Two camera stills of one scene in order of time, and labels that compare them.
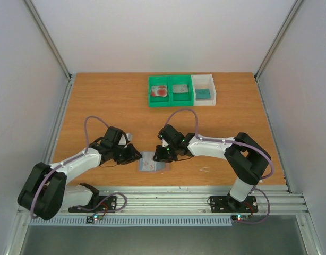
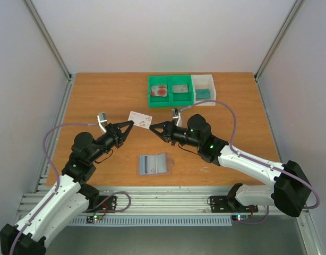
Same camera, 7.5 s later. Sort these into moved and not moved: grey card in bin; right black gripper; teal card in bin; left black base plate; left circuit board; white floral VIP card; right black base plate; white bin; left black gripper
Moved: left black gripper; white floral VIP card; right black gripper
Not moved: left circuit board; grey card in bin; left black base plate; right black base plate; teal card in bin; white bin
